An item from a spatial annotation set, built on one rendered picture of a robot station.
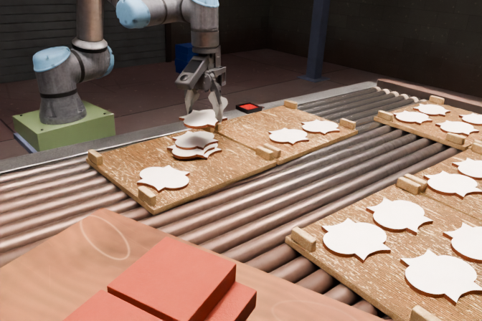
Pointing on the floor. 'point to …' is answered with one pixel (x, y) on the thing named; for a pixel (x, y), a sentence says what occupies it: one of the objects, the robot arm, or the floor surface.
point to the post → (319, 21)
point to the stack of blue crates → (183, 56)
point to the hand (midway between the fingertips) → (202, 117)
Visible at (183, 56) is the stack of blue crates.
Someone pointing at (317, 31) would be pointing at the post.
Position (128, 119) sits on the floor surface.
